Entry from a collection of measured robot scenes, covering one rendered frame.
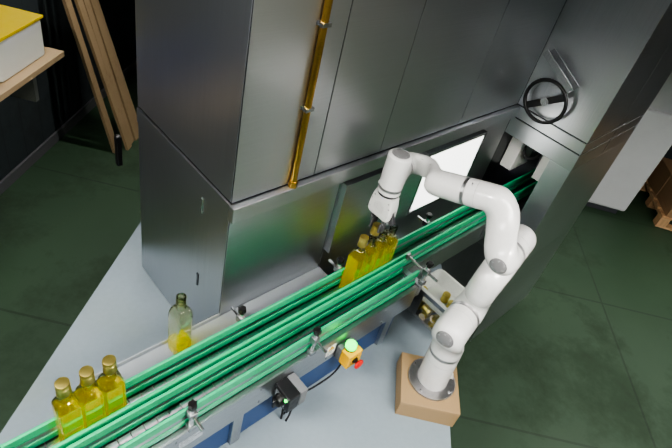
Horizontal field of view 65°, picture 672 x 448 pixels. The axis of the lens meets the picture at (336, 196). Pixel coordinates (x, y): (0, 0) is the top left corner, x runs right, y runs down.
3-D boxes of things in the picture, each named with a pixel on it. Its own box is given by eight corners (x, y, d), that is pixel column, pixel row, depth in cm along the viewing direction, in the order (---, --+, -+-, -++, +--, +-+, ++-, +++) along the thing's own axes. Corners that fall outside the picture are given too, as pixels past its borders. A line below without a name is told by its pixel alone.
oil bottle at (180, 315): (181, 338, 176) (184, 286, 160) (191, 349, 173) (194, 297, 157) (166, 347, 172) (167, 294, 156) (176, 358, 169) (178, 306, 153)
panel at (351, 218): (457, 185, 264) (482, 128, 244) (462, 189, 263) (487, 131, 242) (323, 248, 209) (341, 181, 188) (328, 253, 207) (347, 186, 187)
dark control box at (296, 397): (290, 384, 185) (294, 371, 180) (304, 402, 181) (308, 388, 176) (271, 397, 180) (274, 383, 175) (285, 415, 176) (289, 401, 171)
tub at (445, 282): (434, 280, 241) (440, 266, 235) (472, 313, 229) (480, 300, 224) (410, 295, 230) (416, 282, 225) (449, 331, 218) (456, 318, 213)
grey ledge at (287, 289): (315, 281, 220) (320, 263, 214) (328, 295, 216) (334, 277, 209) (81, 402, 162) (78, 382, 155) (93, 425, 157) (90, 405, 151)
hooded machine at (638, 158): (604, 177, 546) (694, 37, 454) (625, 218, 491) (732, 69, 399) (530, 158, 544) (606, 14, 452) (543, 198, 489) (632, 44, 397)
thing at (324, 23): (293, 182, 169) (340, -55, 126) (299, 187, 168) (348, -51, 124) (285, 185, 167) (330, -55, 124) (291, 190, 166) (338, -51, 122)
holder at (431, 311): (420, 284, 248) (430, 261, 239) (465, 324, 234) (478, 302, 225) (396, 299, 237) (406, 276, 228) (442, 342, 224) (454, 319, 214)
